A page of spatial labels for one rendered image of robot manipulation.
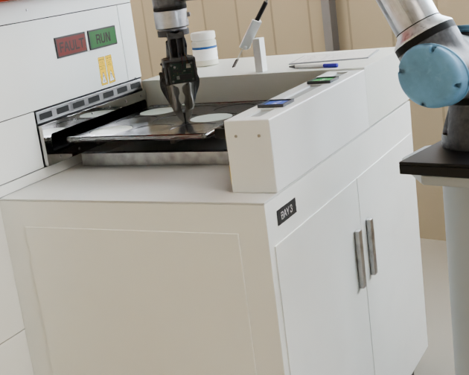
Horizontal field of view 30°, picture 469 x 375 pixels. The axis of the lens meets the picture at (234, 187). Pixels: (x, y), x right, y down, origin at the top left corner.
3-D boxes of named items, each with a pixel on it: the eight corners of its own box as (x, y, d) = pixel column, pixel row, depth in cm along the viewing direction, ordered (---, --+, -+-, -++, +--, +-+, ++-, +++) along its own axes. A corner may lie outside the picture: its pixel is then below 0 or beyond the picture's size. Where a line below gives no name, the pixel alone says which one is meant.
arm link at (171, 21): (152, 11, 197) (187, 7, 198) (155, 32, 198) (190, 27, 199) (154, 13, 190) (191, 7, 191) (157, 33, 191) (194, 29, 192)
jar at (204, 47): (190, 68, 248) (185, 34, 246) (202, 64, 254) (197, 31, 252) (211, 66, 245) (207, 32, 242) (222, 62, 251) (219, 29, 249)
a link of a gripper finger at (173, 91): (173, 126, 196) (168, 86, 194) (171, 123, 202) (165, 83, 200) (187, 125, 197) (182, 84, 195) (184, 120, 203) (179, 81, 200)
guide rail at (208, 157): (83, 165, 207) (80, 153, 206) (88, 164, 209) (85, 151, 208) (274, 164, 184) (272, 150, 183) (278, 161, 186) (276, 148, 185)
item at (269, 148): (231, 193, 166) (222, 120, 162) (333, 128, 213) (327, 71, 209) (277, 193, 161) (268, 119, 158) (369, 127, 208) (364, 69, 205)
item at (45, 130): (43, 166, 199) (36, 126, 196) (145, 124, 236) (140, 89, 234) (49, 166, 198) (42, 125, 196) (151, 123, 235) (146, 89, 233)
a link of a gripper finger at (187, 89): (187, 125, 197) (182, 84, 195) (184, 120, 203) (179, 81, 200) (201, 123, 197) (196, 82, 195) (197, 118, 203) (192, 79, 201)
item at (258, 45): (241, 74, 221) (235, 21, 218) (248, 71, 225) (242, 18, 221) (263, 72, 218) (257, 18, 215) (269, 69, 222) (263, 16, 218)
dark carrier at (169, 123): (73, 139, 201) (72, 137, 201) (151, 109, 230) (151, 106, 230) (203, 136, 185) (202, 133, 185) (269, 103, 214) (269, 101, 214)
